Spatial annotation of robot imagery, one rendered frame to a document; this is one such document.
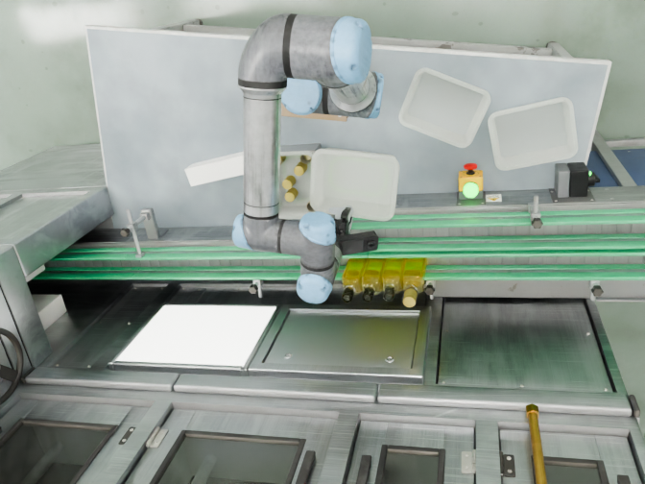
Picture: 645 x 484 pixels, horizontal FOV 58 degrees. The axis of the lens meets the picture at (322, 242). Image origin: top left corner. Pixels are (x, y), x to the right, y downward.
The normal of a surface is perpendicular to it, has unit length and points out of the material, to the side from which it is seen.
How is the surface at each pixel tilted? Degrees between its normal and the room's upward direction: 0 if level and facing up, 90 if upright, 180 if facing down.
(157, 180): 0
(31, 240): 90
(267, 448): 90
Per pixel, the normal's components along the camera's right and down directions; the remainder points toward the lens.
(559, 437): -0.12, -0.91
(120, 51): -0.22, 0.43
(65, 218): 0.97, -0.01
